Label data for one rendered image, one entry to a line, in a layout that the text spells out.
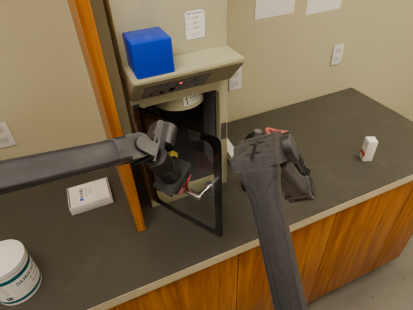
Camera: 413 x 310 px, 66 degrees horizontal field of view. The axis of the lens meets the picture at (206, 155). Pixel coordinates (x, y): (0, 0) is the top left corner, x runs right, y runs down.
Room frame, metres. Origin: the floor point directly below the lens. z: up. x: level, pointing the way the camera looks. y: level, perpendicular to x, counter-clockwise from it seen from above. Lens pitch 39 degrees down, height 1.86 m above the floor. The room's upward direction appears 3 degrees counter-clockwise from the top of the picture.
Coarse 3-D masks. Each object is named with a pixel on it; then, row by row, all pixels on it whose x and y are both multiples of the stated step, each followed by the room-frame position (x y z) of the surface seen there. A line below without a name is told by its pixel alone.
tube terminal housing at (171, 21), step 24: (120, 0) 0.85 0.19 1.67; (144, 0) 0.88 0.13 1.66; (168, 0) 0.90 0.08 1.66; (192, 0) 0.92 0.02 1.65; (216, 0) 0.95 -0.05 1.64; (120, 24) 0.85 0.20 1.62; (144, 24) 0.87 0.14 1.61; (168, 24) 0.90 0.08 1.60; (216, 24) 0.95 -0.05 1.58; (120, 48) 0.84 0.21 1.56; (192, 48) 0.92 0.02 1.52; (120, 72) 0.90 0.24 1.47; (168, 96) 0.89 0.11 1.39; (216, 96) 0.98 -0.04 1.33; (216, 120) 0.98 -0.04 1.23
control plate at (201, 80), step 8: (184, 80) 0.81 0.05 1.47; (192, 80) 0.83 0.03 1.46; (200, 80) 0.86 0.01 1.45; (152, 88) 0.78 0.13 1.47; (160, 88) 0.80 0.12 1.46; (168, 88) 0.82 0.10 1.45; (176, 88) 0.84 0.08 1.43; (184, 88) 0.87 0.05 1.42; (144, 96) 0.81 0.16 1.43; (152, 96) 0.83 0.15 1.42
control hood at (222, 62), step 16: (224, 48) 0.93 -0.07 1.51; (176, 64) 0.84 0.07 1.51; (192, 64) 0.83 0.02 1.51; (208, 64) 0.82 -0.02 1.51; (224, 64) 0.83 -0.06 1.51; (240, 64) 0.86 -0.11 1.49; (128, 80) 0.78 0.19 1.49; (144, 80) 0.75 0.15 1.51; (160, 80) 0.76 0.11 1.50; (176, 80) 0.80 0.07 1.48; (208, 80) 0.88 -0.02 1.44
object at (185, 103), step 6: (192, 96) 0.95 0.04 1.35; (198, 96) 0.97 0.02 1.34; (168, 102) 0.93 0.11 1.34; (174, 102) 0.93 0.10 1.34; (180, 102) 0.93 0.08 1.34; (186, 102) 0.93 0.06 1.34; (192, 102) 0.94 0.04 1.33; (198, 102) 0.95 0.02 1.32; (162, 108) 0.93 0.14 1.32; (168, 108) 0.92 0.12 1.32; (174, 108) 0.92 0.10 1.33; (180, 108) 0.92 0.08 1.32; (186, 108) 0.92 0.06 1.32
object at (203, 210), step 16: (144, 112) 0.80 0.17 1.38; (144, 128) 0.81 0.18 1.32; (192, 128) 0.70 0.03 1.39; (176, 144) 0.73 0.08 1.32; (192, 144) 0.70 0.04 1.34; (208, 144) 0.66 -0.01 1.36; (192, 160) 0.70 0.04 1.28; (208, 160) 0.66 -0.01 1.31; (192, 176) 0.70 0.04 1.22; (208, 176) 0.67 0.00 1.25; (160, 192) 0.80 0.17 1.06; (208, 192) 0.67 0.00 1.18; (176, 208) 0.76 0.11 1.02; (192, 208) 0.71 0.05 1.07; (208, 208) 0.67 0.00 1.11; (208, 224) 0.67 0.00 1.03
